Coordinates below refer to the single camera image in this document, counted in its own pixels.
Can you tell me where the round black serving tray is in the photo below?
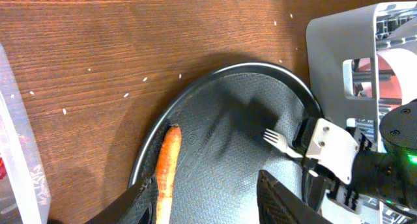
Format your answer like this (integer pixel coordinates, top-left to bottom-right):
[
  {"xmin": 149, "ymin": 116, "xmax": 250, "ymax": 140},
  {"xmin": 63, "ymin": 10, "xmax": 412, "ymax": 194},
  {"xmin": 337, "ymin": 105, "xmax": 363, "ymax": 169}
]
[{"xmin": 130, "ymin": 62, "xmax": 323, "ymax": 223}]

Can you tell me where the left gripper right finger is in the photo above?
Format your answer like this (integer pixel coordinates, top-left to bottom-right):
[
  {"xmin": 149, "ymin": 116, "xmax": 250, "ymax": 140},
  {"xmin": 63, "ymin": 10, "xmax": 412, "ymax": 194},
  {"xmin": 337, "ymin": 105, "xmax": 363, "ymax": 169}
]
[{"xmin": 257, "ymin": 170, "xmax": 331, "ymax": 224}]

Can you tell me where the white plastic fork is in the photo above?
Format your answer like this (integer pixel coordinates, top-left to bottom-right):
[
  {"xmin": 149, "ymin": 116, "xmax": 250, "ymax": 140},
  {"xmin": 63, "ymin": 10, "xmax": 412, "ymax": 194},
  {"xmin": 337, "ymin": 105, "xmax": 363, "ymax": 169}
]
[{"xmin": 263, "ymin": 129, "xmax": 303, "ymax": 159}]

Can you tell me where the red candy wrapper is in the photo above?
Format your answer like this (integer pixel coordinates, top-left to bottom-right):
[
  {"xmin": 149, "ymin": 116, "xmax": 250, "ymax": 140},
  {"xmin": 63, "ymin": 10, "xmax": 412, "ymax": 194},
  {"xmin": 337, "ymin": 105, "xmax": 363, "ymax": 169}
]
[{"xmin": 0, "ymin": 158, "xmax": 7, "ymax": 180}]

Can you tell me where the clear plastic waste bin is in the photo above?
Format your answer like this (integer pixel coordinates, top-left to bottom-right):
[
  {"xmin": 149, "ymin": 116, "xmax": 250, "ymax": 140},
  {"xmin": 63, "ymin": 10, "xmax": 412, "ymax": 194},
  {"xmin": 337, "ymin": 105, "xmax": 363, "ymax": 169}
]
[{"xmin": 1, "ymin": 48, "xmax": 51, "ymax": 223}]

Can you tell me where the grey dishwasher rack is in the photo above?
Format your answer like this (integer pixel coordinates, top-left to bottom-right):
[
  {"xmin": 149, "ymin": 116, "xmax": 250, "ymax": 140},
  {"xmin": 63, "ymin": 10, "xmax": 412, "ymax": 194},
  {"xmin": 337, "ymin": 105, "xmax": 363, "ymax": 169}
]
[{"xmin": 306, "ymin": 1, "xmax": 416, "ymax": 223}]

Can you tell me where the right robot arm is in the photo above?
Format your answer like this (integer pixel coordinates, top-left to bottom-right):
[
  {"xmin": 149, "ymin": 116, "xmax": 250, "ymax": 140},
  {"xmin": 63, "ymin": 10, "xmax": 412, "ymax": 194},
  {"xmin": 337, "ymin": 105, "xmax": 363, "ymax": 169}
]
[{"xmin": 291, "ymin": 100, "xmax": 416, "ymax": 212}]

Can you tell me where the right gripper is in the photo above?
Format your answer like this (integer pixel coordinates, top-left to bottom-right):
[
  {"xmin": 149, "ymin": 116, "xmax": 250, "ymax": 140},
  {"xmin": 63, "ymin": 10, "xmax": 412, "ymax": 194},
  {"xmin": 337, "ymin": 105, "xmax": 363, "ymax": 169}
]
[{"xmin": 292, "ymin": 117, "xmax": 360, "ymax": 214}]

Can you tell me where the pink bowl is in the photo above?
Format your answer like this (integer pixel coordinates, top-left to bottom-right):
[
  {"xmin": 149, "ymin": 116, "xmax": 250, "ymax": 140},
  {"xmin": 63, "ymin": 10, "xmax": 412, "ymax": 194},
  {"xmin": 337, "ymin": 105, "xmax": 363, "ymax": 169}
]
[{"xmin": 343, "ymin": 48, "xmax": 416, "ymax": 105}]

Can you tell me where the orange carrot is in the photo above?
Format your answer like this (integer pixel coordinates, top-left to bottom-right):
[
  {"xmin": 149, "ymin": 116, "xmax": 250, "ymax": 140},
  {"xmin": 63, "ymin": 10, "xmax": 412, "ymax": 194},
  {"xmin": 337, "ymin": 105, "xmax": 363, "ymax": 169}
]
[{"xmin": 155, "ymin": 124, "xmax": 182, "ymax": 224}]

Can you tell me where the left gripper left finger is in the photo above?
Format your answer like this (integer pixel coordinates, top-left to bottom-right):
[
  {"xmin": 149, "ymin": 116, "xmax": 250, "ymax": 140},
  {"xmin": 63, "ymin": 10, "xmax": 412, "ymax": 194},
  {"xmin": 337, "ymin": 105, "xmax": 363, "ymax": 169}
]
[{"xmin": 86, "ymin": 175, "xmax": 158, "ymax": 224}]

